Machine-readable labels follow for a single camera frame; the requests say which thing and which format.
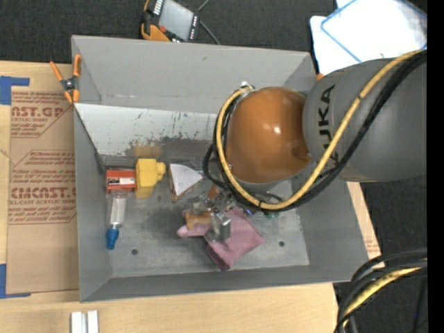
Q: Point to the white triangular wedge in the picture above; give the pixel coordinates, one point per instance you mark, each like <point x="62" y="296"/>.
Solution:
<point x="184" y="179"/>

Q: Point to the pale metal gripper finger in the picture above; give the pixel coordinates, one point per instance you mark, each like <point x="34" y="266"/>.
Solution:
<point x="220" y="224"/>
<point x="201" y="204"/>

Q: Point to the brown cardboard board red print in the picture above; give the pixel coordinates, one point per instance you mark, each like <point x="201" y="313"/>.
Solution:
<point x="38" y="241"/>

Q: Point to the pink cloth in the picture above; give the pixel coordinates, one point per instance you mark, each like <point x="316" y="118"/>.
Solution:
<point x="243" y="241"/>

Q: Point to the grey metal bin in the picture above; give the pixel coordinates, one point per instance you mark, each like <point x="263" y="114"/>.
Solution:
<point x="180" y="82"/>

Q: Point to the clear plastic bottle blue cap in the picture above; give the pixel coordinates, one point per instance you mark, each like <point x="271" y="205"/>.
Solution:
<point x="118" y="210"/>

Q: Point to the orange-red small box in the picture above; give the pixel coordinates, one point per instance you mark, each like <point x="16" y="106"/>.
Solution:
<point x="119" y="180"/>

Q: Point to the yellow toy block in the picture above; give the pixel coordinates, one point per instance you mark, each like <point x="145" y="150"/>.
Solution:
<point x="147" y="179"/>

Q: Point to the orange-brown toy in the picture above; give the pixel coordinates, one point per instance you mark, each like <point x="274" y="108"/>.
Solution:
<point x="196" y="219"/>

